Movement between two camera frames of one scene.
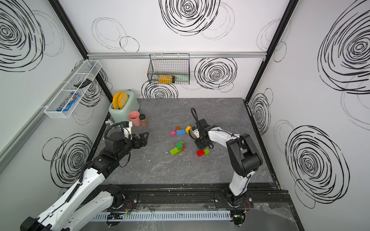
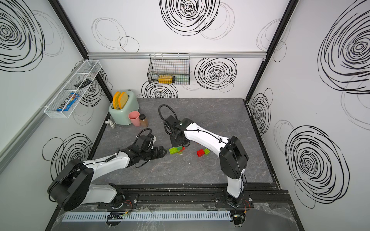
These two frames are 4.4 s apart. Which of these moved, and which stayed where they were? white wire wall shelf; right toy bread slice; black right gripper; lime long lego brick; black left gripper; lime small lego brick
Moved: black right gripper; black left gripper
Stayed: white wire wall shelf; lime small lego brick; right toy bread slice; lime long lego brick
